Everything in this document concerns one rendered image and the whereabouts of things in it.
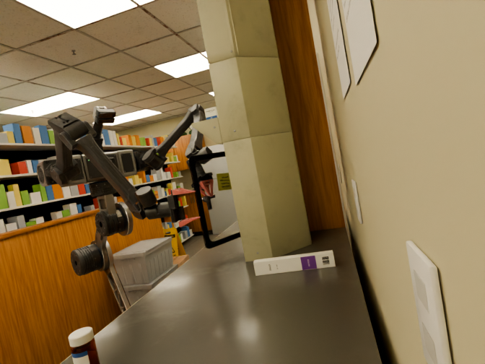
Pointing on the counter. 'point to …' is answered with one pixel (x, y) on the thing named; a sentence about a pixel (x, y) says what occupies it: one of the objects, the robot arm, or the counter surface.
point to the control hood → (210, 129)
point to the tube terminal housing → (260, 156)
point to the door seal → (201, 201)
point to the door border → (198, 199)
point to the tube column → (237, 29)
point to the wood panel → (307, 113)
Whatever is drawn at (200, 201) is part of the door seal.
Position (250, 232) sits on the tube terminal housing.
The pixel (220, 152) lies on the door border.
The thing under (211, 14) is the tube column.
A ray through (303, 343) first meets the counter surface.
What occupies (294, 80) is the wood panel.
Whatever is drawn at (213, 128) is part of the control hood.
